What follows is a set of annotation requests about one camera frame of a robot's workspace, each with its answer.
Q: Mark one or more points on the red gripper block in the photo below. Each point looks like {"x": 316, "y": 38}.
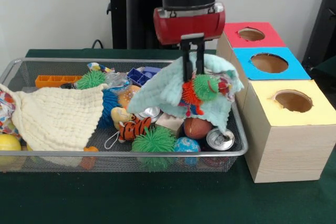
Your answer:
{"x": 189, "y": 23}

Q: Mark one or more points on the multicolour spiky caterpillar toy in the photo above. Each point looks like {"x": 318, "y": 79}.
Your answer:
{"x": 205, "y": 87}

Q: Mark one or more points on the mint green knitted cloth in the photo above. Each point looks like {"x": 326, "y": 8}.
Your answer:
{"x": 160, "y": 93}

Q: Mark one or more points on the wooden box with three holes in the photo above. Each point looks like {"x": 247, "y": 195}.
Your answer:
{"x": 289, "y": 140}

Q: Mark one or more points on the brown toy football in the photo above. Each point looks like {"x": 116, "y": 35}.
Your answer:
{"x": 197, "y": 128}

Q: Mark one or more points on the silver drink can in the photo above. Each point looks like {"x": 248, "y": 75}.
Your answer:
{"x": 220, "y": 139}

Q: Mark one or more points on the blue globe ball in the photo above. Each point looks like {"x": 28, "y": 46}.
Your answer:
{"x": 187, "y": 145}

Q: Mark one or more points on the orange tiger plush toy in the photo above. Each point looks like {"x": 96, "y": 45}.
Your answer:
{"x": 134, "y": 128}

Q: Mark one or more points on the green spiky ball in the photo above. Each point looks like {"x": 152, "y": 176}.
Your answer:
{"x": 154, "y": 142}

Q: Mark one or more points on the orange plastic tray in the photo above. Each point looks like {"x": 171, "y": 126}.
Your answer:
{"x": 52, "y": 81}

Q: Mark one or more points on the cream knitted cloth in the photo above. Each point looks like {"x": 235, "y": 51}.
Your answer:
{"x": 52, "y": 116}

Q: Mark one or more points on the plain yellow ball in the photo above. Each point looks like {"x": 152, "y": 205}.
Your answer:
{"x": 8, "y": 144}

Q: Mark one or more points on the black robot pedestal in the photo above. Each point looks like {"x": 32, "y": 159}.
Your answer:
{"x": 131, "y": 14}

